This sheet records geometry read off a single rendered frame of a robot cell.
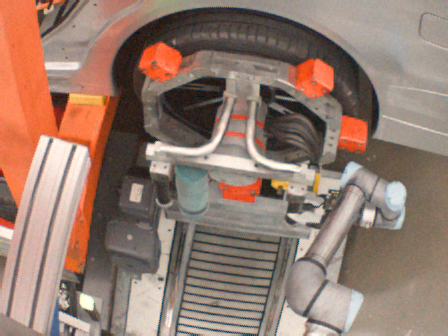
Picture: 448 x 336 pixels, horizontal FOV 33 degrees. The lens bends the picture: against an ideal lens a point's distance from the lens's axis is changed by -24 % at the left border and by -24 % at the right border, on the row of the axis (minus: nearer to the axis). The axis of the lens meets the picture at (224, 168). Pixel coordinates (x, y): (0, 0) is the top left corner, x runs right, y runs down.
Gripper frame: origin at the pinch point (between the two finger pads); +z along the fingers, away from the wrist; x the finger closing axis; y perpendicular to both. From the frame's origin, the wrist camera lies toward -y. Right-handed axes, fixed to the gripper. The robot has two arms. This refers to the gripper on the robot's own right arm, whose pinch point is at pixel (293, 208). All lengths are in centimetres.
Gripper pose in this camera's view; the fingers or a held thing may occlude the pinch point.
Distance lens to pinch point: 247.6
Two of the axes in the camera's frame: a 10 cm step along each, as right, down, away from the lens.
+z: -9.9, -1.4, 0.6
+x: -1.5, 8.8, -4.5
